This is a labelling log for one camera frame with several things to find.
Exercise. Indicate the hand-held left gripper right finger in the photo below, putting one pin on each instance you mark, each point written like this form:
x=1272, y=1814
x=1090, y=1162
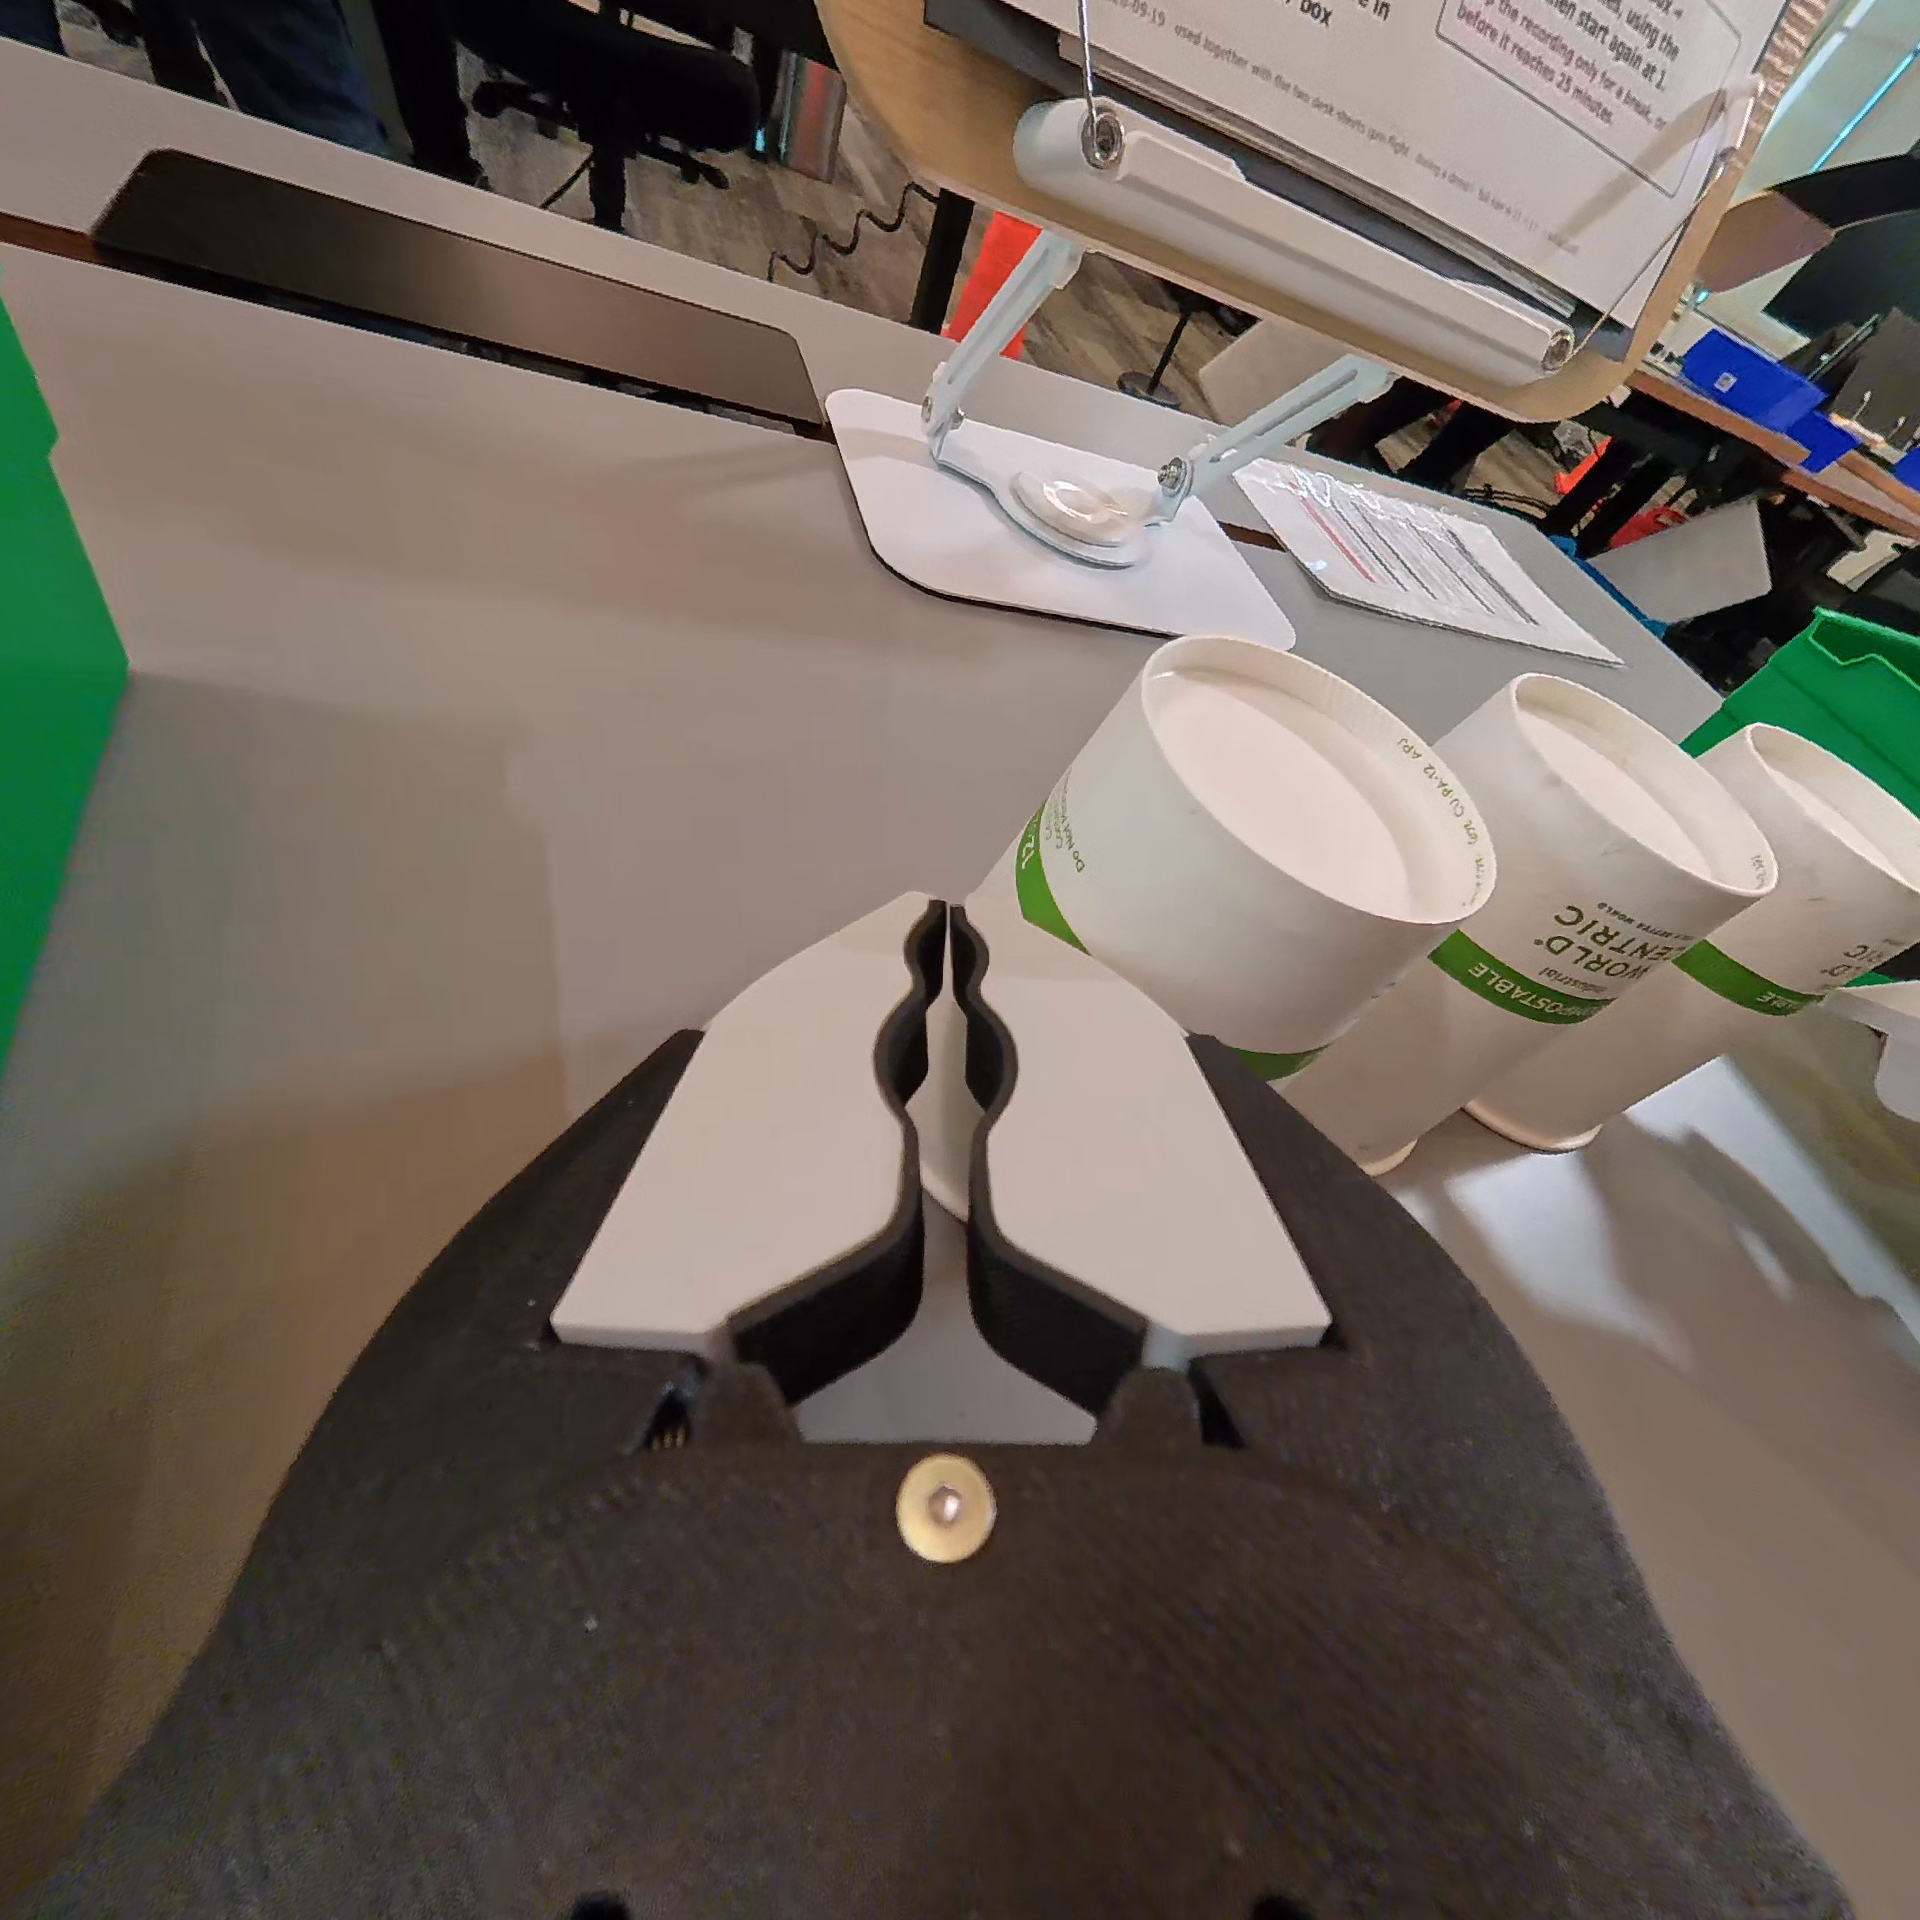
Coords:
x=1141, y=1186

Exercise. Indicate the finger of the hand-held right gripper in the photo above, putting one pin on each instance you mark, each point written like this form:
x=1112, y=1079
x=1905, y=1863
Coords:
x=1881, y=1009

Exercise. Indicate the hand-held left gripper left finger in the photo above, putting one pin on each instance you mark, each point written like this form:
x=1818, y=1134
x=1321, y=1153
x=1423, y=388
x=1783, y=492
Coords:
x=749, y=1186

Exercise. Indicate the white paper cup green band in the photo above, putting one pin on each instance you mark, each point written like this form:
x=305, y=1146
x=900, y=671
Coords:
x=1516, y=932
x=1200, y=901
x=1785, y=901

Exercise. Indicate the green plastic bin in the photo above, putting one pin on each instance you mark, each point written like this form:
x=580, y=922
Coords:
x=44, y=676
x=1828, y=676

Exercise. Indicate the grey desk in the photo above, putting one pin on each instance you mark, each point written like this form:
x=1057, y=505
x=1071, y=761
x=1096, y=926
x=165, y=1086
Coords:
x=450, y=676

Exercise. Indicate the grey folded board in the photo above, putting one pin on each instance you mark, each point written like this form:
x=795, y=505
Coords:
x=1688, y=557

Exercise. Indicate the wooden table with bins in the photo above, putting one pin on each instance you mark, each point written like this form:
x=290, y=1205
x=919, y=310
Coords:
x=1844, y=482

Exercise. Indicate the blue plastic bin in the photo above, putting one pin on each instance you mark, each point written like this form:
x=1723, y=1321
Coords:
x=1827, y=438
x=1747, y=375

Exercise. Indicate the laminated paper card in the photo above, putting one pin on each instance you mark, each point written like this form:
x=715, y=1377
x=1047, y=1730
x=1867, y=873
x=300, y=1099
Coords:
x=1424, y=557

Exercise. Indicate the plain wooden board stand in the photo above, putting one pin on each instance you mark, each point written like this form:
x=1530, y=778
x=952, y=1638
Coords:
x=1785, y=226

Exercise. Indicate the orange traffic cone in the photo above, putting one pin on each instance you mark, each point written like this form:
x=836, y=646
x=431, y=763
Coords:
x=991, y=270

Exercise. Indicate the printed instruction sheet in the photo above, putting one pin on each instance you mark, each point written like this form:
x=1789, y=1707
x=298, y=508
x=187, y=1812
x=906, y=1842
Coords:
x=1424, y=91

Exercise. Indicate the black office chair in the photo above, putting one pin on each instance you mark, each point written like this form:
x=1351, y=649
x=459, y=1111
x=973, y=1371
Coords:
x=629, y=91

